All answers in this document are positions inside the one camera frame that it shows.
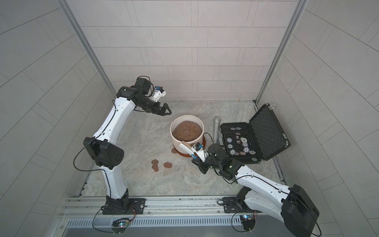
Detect left green circuit board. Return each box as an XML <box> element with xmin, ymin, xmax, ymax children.
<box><xmin>112</xmin><ymin>218</ymin><xmax>130</xmax><ymax>228</ymax></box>

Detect brown mud patch on floor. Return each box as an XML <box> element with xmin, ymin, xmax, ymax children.
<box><xmin>151</xmin><ymin>159</ymin><xmax>159</xmax><ymax>172</ymax></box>

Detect green circuit board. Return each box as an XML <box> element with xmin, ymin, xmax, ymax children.
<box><xmin>112</xmin><ymin>218</ymin><xmax>130</xmax><ymax>228</ymax></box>
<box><xmin>240</xmin><ymin>215</ymin><xmax>256</xmax><ymax>232</ymax></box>

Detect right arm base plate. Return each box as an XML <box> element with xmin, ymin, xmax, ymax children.
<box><xmin>218</xmin><ymin>197</ymin><xmax>253</xmax><ymax>214</ymax></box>

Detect blue white scrub brush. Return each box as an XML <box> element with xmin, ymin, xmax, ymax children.
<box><xmin>179</xmin><ymin>141</ymin><xmax>196</xmax><ymax>158</ymax></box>

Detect open black foam-lined case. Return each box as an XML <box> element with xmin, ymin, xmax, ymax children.
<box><xmin>220</xmin><ymin>103</ymin><xmax>291</xmax><ymax>164</ymax></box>

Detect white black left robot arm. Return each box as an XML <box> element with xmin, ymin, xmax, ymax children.
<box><xmin>83</xmin><ymin>76</ymin><xmax>172</xmax><ymax>215</ymax></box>

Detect right green circuit board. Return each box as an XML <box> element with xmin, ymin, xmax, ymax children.
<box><xmin>240</xmin><ymin>215</ymin><xmax>256</xmax><ymax>232</ymax></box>

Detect terracotta saucer under pot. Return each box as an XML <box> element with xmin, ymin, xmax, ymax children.
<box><xmin>179</xmin><ymin>141</ymin><xmax>209</xmax><ymax>162</ymax></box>

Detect grey metal cylinder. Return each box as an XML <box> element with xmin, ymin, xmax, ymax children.
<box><xmin>213</xmin><ymin>116</ymin><xmax>221</xmax><ymax>143</ymax></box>

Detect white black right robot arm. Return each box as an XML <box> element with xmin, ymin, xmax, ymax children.
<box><xmin>180</xmin><ymin>142</ymin><xmax>322</xmax><ymax>237</ymax></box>

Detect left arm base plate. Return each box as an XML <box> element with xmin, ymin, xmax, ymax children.
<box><xmin>102</xmin><ymin>197</ymin><xmax>146</xmax><ymax>215</ymax></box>

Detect cream ceramic pot with soil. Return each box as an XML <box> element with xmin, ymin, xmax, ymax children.
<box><xmin>169</xmin><ymin>115</ymin><xmax>206</xmax><ymax>157</ymax></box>

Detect aluminium rail frame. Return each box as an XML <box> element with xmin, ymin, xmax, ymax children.
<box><xmin>57</xmin><ymin>194</ymin><xmax>306</xmax><ymax>220</ymax></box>

